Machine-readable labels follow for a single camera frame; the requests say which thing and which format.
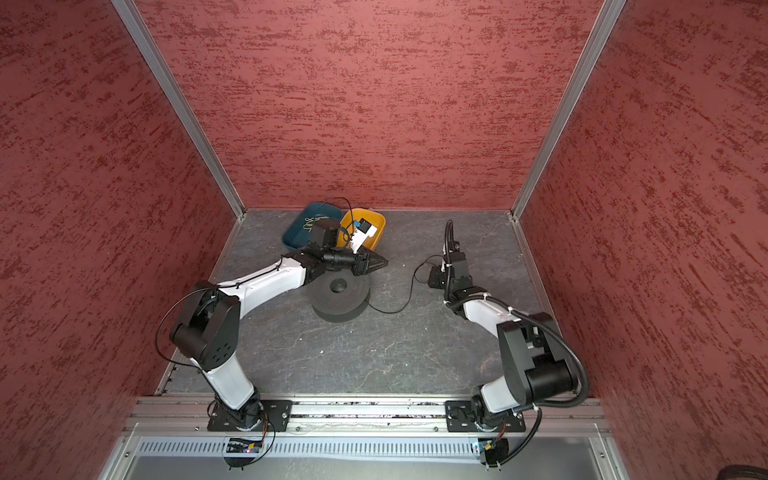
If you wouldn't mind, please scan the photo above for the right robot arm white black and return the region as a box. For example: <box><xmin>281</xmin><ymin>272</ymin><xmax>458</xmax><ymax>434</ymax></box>
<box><xmin>428</xmin><ymin>251</ymin><xmax>589</xmax><ymax>424</ymax></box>

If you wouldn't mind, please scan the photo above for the aluminium front rail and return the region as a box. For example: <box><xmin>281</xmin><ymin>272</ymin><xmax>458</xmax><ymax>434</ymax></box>
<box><xmin>122</xmin><ymin>394</ymin><xmax>612</xmax><ymax>438</ymax></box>

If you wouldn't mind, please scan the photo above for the left aluminium corner post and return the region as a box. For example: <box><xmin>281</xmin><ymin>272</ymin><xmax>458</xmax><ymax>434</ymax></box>
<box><xmin>111</xmin><ymin>0</ymin><xmax>247</xmax><ymax>220</ymax></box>

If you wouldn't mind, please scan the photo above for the aluminium corner post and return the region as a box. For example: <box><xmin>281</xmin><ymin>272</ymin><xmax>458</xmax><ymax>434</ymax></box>
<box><xmin>111</xmin><ymin>0</ymin><xmax>247</xmax><ymax>220</ymax></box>
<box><xmin>510</xmin><ymin>0</ymin><xmax>626</xmax><ymax>222</ymax></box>

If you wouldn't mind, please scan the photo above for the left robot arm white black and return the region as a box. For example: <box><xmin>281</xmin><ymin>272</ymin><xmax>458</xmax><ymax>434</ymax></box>
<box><xmin>170</xmin><ymin>218</ymin><xmax>388</xmax><ymax>431</ymax></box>

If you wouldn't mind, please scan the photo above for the yellow plastic bin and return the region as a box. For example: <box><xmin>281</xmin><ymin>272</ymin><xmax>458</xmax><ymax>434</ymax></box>
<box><xmin>337</xmin><ymin>208</ymin><xmax>386</xmax><ymax>252</ymax></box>

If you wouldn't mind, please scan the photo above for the teal plastic bin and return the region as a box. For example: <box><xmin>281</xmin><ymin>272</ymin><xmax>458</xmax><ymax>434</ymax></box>
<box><xmin>282</xmin><ymin>202</ymin><xmax>344</xmax><ymax>251</ymax></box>

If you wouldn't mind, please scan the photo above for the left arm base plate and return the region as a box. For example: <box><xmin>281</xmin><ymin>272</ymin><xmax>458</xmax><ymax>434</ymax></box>
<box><xmin>207</xmin><ymin>399</ymin><xmax>293</xmax><ymax>433</ymax></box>

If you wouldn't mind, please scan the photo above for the grey cable spool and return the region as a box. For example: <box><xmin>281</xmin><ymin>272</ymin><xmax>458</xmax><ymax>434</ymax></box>
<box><xmin>305</xmin><ymin>270</ymin><xmax>371</xmax><ymax>323</ymax></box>

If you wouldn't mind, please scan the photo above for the black cable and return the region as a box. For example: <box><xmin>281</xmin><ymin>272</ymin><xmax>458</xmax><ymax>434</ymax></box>
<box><xmin>367</xmin><ymin>254</ymin><xmax>445</xmax><ymax>315</ymax></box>

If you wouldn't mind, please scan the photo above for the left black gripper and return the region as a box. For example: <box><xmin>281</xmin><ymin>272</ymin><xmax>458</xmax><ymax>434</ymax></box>
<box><xmin>324</xmin><ymin>243</ymin><xmax>389</xmax><ymax>277</ymax></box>

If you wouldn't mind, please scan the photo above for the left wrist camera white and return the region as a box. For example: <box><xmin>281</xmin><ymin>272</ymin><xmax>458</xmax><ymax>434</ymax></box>
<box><xmin>349</xmin><ymin>219</ymin><xmax>378</xmax><ymax>253</ymax></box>

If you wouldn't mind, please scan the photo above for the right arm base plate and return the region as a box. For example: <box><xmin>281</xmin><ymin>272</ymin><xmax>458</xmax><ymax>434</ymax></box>
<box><xmin>444</xmin><ymin>396</ymin><xmax>526</xmax><ymax>434</ymax></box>

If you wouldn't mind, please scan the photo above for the white vented cable duct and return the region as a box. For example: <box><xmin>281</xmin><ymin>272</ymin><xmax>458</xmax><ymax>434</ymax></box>
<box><xmin>135</xmin><ymin>436</ymin><xmax>480</xmax><ymax>463</ymax></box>

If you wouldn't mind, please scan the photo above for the black corrugated hose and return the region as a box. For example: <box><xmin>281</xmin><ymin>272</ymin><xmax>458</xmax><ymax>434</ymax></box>
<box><xmin>443</xmin><ymin>220</ymin><xmax>590</xmax><ymax>409</ymax></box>

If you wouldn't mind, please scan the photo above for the right aluminium corner post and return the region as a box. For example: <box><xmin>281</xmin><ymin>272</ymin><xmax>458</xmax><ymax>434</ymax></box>
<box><xmin>510</xmin><ymin>0</ymin><xmax>626</xmax><ymax>222</ymax></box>

